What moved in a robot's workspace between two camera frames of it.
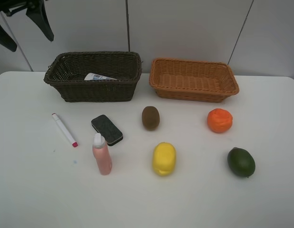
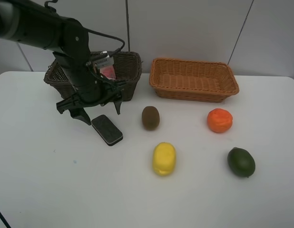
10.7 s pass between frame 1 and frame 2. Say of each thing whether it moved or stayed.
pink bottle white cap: moved
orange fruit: stayed
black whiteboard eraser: stayed
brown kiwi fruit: stayed
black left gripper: moved
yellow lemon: stayed
